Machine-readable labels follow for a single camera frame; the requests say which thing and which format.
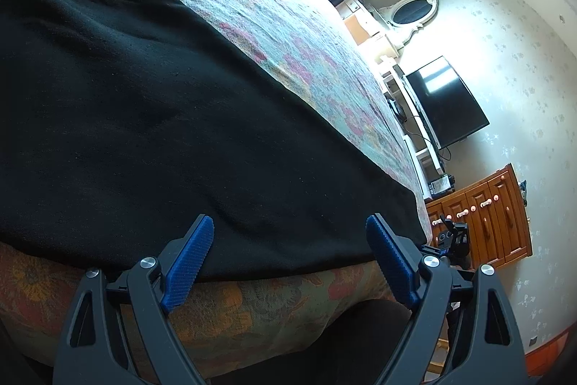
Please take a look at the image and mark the white tv stand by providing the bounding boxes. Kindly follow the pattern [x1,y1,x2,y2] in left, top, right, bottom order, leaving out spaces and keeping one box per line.
[379,62,445,202]

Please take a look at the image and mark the wooden chest of drawers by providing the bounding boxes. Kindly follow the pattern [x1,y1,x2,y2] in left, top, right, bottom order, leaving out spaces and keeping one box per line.
[426,163,533,269]

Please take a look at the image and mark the black flat television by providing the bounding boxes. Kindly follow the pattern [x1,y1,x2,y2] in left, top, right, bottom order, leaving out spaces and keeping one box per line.
[405,57,489,149]

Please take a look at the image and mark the floral bedspread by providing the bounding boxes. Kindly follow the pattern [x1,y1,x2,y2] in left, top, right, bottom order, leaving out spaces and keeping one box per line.
[1,0,430,377]

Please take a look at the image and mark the black pants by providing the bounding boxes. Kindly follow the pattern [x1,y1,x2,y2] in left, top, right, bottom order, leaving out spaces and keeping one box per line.
[1,0,426,281]

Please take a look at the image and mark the white oval vanity mirror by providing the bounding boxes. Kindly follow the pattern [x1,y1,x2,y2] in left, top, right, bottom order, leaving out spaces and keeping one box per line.
[378,0,439,49]

